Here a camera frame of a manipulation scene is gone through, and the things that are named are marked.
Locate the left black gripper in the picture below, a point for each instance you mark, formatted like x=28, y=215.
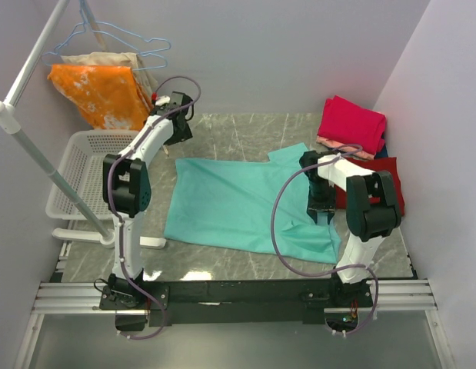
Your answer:
x=182, y=137

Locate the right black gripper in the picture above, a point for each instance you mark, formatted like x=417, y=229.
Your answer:
x=327, y=207

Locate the teal t shirt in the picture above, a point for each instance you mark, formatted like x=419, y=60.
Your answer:
x=249, y=206

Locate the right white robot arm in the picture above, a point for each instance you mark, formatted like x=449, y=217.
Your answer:
x=372, y=209

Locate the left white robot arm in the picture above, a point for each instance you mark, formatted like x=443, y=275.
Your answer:
x=126, y=187

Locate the salmon folded t shirt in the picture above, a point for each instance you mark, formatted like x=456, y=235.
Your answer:
x=354, y=150

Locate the orange patterned cloth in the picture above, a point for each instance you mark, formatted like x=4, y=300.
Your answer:
x=107, y=96

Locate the dark red folded t shirt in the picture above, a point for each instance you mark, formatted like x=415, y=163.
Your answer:
x=380, y=164

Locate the blue folded t shirt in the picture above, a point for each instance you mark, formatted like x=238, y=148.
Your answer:
x=383, y=153

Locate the pink folded t shirt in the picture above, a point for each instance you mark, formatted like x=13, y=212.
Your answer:
x=347, y=123

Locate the white plastic laundry basket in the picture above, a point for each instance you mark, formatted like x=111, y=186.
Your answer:
x=81, y=164

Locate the beige hanging cloth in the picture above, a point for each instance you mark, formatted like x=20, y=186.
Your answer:
x=143, y=76

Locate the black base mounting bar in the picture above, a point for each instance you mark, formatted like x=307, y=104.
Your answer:
x=212, y=302

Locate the aluminium rail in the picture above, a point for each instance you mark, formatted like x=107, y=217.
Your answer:
x=82, y=298

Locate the blue wire hanger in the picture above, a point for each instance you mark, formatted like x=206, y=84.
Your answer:
x=151, y=61
x=106, y=33

